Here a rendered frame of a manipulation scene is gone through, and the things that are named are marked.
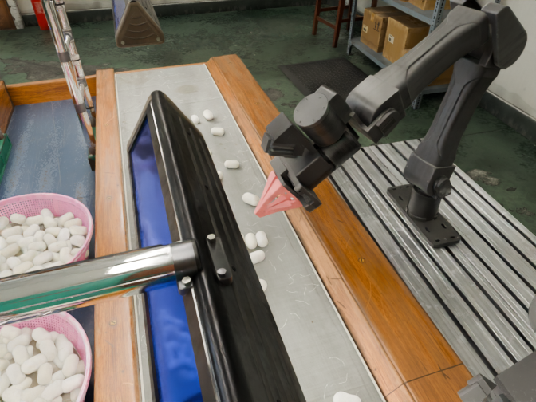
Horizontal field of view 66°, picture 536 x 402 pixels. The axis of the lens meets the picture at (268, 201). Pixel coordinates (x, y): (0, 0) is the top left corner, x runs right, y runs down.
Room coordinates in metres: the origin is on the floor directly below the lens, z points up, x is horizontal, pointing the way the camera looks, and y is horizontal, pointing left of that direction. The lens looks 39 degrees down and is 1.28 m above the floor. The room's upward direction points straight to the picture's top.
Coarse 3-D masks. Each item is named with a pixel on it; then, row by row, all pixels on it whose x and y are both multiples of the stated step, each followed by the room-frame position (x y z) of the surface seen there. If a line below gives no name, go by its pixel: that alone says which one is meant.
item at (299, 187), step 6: (318, 150) 0.56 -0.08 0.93; (282, 156) 0.59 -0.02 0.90; (324, 156) 0.55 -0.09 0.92; (288, 168) 0.55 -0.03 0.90; (330, 168) 0.55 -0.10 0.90; (336, 168) 0.56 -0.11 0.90; (288, 174) 0.55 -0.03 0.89; (324, 174) 0.54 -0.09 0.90; (330, 174) 0.55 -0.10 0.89; (294, 180) 0.52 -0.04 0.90; (318, 180) 0.54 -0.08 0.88; (294, 186) 0.52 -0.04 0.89; (300, 186) 0.51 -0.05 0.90; (312, 186) 0.54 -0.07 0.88; (300, 192) 0.51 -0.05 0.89; (306, 192) 0.51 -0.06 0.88; (312, 192) 0.53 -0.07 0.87; (312, 198) 0.51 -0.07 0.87; (312, 204) 0.51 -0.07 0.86; (318, 204) 0.52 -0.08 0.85
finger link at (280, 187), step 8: (272, 160) 0.59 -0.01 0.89; (280, 160) 0.58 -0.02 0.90; (280, 168) 0.56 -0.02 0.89; (280, 176) 0.54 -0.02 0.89; (280, 184) 0.53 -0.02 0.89; (288, 184) 0.54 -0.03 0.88; (272, 192) 0.53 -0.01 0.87; (280, 192) 0.53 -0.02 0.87; (288, 192) 0.53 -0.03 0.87; (296, 192) 0.54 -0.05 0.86; (264, 200) 0.54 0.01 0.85; (272, 200) 0.53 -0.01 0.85; (288, 200) 0.55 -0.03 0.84; (296, 200) 0.53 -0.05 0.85; (264, 208) 0.53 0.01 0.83; (272, 208) 0.54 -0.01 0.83; (280, 208) 0.54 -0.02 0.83; (288, 208) 0.54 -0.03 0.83
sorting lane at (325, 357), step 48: (144, 96) 1.17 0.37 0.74; (192, 96) 1.17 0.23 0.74; (240, 144) 0.89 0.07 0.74; (240, 192) 0.70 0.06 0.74; (288, 240) 0.55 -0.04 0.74; (288, 288) 0.44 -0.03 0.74; (144, 336) 0.35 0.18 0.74; (288, 336) 0.35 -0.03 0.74; (336, 336) 0.35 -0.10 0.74; (144, 384) 0.28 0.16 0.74; (336, 384) 0.28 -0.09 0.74
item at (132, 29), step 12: (120, 0) 0.83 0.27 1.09; (132, 0) 0.72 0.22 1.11; (144, 0) 0.84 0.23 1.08; (120, 12) 0.77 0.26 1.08; (132, 12) 0.71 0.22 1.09; (144, 12) 0.72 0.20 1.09; (120, 24) 0.71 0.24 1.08; (132, 24) 0.71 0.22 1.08; (144, 24) 0.72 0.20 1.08; (156, 24) 0.73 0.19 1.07; (120, 36) 0.70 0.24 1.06; (132, 36) 0.71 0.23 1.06; (144, 36) 0.72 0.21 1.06; (156, 36) 0.72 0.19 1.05
